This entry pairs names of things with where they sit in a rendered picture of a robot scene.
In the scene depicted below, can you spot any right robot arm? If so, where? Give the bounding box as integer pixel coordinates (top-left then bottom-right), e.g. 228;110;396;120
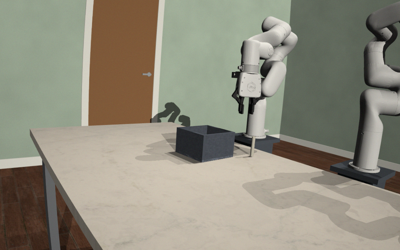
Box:
238;16;298;139

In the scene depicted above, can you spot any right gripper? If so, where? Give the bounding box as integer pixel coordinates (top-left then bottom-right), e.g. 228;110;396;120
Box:
232;71;262;114

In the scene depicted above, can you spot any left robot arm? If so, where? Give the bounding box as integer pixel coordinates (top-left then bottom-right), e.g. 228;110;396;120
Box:
348;1;400;173

